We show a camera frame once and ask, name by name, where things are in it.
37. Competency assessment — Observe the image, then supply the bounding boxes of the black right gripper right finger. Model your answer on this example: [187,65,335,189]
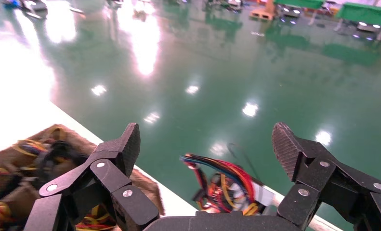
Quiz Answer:
[271,122,381,231]

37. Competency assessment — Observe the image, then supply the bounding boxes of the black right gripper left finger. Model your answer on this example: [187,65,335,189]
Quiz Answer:
[24,122,160,231]

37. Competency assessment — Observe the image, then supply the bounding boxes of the multicolour wire harness bundle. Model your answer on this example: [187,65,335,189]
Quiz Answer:
[180,143,276,218]

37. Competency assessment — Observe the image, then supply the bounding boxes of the brown pulp compartment tray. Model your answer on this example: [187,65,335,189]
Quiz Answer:
[0,123,165,231]

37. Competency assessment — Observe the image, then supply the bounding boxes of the green covered table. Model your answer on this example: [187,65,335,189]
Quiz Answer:
[274,0,325,10]
[335,2,381,29]

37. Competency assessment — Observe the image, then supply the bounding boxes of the wooden pallet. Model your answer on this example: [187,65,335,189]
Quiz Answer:
[250,1,276,21]

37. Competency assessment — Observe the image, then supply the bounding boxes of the black cable bundle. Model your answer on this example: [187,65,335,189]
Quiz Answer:
[34,141,89,189]

